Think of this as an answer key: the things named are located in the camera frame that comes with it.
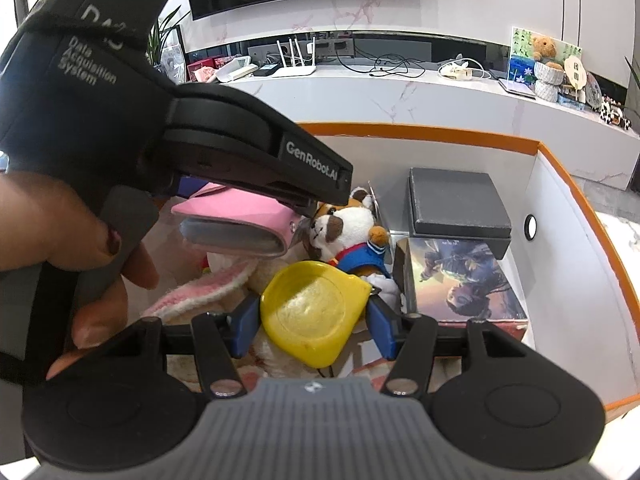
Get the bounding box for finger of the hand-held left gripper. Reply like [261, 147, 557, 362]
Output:
[170, 170, 323, 221]

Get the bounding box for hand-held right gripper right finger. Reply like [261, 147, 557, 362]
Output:
[365, 297, 526, 398]

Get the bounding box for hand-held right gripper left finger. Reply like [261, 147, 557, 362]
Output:
[102, 294, 261, 400]

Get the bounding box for red panda plush toy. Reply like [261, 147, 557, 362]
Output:
[302, 186, 401, 311]

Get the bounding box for pink card wallet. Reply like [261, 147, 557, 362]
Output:
[171, 184, 307, 261]

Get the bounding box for white pink crochet bunny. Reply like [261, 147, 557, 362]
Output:
[141, 255, 273, 321]

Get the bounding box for yellow tape measure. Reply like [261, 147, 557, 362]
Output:
[260, 260, 373, 368]

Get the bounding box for illustrated book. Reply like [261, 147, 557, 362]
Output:
[392, 237, 530, 343]

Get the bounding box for dark grey gift box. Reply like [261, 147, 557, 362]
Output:
[406, 166, 513, 261]

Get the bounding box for orange cardboard box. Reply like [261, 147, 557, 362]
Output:
[145, 121, 640, 423]

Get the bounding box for person's left hand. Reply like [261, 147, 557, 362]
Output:
[0, 172, 160, 380]

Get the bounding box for black framed picture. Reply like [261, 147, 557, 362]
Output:
[161, 27, 187, 83]

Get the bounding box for green plant in glass vase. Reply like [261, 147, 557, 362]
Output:
[147, 7, 191, 68]

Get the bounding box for pink box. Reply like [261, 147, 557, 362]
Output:
[186, 59, 217, 83]

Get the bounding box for white router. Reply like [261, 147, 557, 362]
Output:
[270, 35, 317, 78]

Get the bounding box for white open case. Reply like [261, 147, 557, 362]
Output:
[215, 57, 258, 83]

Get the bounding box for white charger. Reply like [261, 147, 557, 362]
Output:
[439, 59, 493, 82]

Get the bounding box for flower painting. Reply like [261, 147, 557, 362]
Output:
[507, 26, 583, 86]

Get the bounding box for small brown teddy bear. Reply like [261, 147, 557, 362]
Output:
[530, 35, 557, 63]

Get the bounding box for round paper fan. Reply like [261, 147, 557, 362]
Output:
[564, 55, 588, 106]

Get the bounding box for black white cow figure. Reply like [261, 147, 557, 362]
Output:
[599, 95, 635, 131]

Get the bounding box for decorative plate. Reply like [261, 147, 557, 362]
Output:
[585, 72, 603, 110]

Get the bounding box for potted green plant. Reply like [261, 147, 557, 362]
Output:
[625, 55, 640, 111]

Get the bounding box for black cables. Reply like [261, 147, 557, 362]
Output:
[345, 52, 443, 78]

